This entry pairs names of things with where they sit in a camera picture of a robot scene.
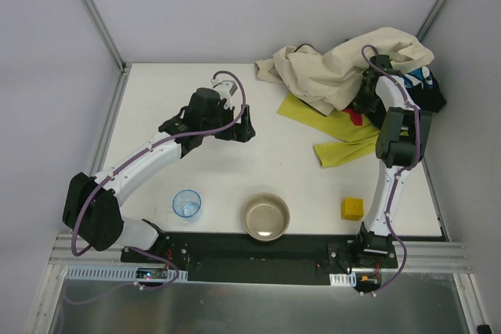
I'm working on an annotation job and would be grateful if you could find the yellow-green cloth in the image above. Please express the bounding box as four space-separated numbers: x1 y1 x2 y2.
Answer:
277 94 380 168

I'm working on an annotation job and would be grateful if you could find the beige cloth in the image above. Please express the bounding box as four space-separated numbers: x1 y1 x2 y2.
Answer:
255 27 434 116

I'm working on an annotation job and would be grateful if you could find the black cloth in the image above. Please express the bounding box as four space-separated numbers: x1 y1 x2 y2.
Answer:
293 42 448 124

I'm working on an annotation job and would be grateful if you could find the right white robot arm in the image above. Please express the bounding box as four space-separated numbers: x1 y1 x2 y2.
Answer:
349 68 432 268

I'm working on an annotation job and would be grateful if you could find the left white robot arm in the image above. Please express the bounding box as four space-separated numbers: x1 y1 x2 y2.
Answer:
62 80 255 251

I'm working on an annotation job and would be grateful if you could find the pink red cloth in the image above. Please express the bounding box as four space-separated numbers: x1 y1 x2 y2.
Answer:
343 107 370 127

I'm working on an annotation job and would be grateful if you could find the blue white patterned cloth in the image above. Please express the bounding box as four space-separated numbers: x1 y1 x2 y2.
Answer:
403 66 434 90

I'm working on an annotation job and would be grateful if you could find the beige ceramic bowl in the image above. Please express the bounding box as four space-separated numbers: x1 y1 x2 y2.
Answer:
240 192 290 242

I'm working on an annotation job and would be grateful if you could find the clear blue plastic cup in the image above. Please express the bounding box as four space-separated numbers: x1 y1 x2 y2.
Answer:
172 189 203 221

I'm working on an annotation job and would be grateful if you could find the yellow cube block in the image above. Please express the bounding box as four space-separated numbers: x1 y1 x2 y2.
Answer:
341 197 364 221

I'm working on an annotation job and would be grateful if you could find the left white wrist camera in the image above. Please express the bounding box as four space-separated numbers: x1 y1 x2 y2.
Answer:
211 79 237 110

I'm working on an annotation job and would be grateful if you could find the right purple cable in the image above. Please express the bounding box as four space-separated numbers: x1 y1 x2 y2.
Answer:
351 44 424 298

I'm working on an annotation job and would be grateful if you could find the purple cable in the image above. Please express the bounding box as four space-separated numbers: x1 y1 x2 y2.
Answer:
351 44 424 298
70 70 250 306

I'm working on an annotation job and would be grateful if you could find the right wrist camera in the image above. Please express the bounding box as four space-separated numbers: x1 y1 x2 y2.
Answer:
369 54 394 74

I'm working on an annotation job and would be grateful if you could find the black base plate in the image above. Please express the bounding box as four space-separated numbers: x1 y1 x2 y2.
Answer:
121 232 398 286

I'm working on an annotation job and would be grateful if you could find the right white cable duct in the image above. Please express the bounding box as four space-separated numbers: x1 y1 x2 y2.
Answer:
329 272 357 288

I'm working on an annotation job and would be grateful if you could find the white cable duct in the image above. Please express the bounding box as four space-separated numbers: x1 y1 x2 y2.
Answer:
67 265 188 283
329 272 357 288

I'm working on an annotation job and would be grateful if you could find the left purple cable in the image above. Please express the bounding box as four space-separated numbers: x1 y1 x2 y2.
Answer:
70 70 250 306

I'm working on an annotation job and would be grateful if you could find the left aluminium frame post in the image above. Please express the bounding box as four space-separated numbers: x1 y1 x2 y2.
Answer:
80 0 127 72

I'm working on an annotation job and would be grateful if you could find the left white cable duct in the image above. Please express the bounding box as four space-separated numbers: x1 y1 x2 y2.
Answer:
67 265 188 283

